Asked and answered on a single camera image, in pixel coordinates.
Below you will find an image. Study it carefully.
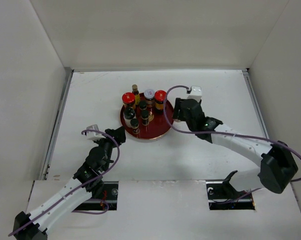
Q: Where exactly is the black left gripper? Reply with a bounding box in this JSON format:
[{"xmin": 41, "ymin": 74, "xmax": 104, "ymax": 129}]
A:
[{"xmin": 93, "ymin": 126, "xmax": 125, "ymax": 171}]

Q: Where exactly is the black-cap spice bottle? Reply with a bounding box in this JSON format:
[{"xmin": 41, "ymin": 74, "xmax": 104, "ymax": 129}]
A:
[
  {"xmin": 139, "ymin": 100, "xmax": 148, "ymax": 111},
  {"xmin": 140, "ymin": 109, "xmax": 149, "ymax": 126},
  {"xmin": 130, "ymin": 118, "xmax": 140, "ymax": 135}
]

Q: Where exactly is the red-lid dark sauce jar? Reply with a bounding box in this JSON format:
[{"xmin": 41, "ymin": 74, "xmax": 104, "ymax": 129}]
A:
[{"xmin": 154, "ymin": 90, "xmax": 167, "ymax": 112}]

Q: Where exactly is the small yellow-label brown bottle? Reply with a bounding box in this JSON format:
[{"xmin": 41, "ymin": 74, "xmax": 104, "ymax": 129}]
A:
[{"xmin": 132, "ymin": 84, "xmax": 141, "ymax": 106}]

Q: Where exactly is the black-cap white salt bottle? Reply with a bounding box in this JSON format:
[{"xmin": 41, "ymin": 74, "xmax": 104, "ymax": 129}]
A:
[{"xmin": 123, "ymin": 107, "xmax": 136, "ymax": 128}]

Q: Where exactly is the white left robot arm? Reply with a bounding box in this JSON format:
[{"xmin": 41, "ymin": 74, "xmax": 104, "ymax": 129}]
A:
[{"xmin": 9, "ymin": 126, "xmax": 126, "ymax": 240}]

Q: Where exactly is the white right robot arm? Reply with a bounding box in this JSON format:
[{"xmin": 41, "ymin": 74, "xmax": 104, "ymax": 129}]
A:
[{"xmin": 173, "ymin": 98, "xmax": 298, "ymax": 198}]

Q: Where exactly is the round red lacquer tray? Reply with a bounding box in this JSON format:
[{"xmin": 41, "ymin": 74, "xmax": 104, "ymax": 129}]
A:
[{"xmin": 120, "ymin": 93, "xmax": 174, "ymax": 140}]

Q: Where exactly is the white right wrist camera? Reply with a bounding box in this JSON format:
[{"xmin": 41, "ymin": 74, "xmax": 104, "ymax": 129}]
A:
[{"xmin": 186, "ymin": 85, "xmax": 203, "ymax": 103}]

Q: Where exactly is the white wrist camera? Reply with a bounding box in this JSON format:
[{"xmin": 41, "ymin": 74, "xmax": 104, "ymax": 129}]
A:
[
  {"xmin": 186, "ymin": 85, "xmax": 203, "ymax": 103},
  {"xmin": 81, "ymin": 124, "xmax": 104, "ymax": 142}
]

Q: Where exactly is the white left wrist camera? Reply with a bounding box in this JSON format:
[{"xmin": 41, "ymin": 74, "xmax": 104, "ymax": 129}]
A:
[{"xmin": 81, "ymin": 124, "xmax": 104, "ymax": 142}]

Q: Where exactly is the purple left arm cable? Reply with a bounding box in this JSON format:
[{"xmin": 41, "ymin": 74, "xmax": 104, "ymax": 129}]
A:
[{"xmin": 7, "ymin": 129, "xmax": 121, "ymax": 237}]

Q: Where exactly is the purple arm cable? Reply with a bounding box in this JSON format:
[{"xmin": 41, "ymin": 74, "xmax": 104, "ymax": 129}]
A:
[
  {"xmin": 7, "ymin": 129, "xmax": 121, "ymax": 237},
  {"xmin": 163, "ymin": 85, "xmax": 301, "ymax": 203}
]

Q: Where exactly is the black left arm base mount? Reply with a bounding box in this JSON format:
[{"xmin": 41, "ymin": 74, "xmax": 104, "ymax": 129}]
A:
[{"xmin": 75, "ymin": 181, "xmax": 119, "ymax": 212}]

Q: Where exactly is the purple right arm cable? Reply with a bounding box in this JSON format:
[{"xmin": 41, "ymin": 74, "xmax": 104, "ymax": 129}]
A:
[{"xmin": 163, "ymin": 85, "xmax": 301, "ymax": 203}]

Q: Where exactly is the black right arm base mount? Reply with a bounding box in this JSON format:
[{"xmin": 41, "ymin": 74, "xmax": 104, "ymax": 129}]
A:
[{"xmin": 205, "ymin": 170, "xmax": 255, "ymax": 211}]

